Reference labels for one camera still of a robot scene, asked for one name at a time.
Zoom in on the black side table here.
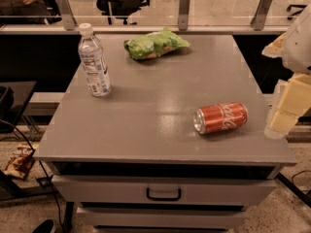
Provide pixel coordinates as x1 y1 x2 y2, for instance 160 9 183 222
0 81 36 133

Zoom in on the black drawer handle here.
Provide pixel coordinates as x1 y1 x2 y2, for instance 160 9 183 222
146 187 182 202

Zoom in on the green chip bag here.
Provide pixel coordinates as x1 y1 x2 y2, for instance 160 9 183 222
123 28 190 60

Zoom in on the black cable on floor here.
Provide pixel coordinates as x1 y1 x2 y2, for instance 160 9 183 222
0 118 64 228

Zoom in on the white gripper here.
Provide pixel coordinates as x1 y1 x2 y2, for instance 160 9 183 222
261 5 311 139

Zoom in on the person sitting in background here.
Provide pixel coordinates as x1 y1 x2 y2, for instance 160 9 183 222
0 0 52 25

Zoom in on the brown snack bag on floor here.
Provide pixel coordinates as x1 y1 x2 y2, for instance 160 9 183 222
4 144 36 180

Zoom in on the middle metal bracket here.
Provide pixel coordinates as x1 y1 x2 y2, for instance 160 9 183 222
178 0 190 31

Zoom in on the left metal bracket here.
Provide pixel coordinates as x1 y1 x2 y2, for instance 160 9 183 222
55 0 76 30

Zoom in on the grey drawer cabinet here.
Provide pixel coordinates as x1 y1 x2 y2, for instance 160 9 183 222
35 34 295 233

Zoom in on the red coke can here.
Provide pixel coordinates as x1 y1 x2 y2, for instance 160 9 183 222
193 102 248 134

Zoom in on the clear plastic water bottle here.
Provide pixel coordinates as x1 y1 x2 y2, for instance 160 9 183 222
78 23 111 97

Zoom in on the black shoe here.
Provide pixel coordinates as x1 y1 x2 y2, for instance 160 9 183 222
32 219 56 233

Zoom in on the metal bracket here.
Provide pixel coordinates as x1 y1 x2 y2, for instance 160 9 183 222
250 0 273 31
55 0 76 30
178 0 190 31

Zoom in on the right metal bracket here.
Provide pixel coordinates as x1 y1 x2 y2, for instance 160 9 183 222
250 0 273 31

